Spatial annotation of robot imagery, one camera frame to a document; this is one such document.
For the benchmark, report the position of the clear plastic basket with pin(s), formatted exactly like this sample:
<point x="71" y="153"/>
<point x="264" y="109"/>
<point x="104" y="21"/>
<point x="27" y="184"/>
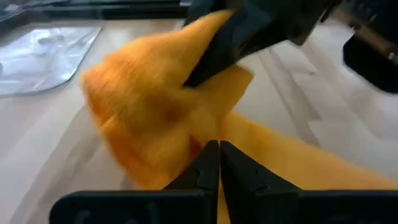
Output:
<point x="40" y="59"/>

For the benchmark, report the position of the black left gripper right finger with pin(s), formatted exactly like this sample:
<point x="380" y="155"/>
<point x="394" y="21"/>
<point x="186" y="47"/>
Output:
<point x="248" y="180"/>

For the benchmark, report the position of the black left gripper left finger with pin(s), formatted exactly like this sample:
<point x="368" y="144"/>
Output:
<point x="202" y="174"/>

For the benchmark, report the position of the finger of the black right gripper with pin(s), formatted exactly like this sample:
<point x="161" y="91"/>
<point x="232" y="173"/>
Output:
<point x="236" y="40"/>

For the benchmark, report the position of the orange microfiber towel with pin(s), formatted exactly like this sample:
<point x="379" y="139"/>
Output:
<point x="149" y="102"/>

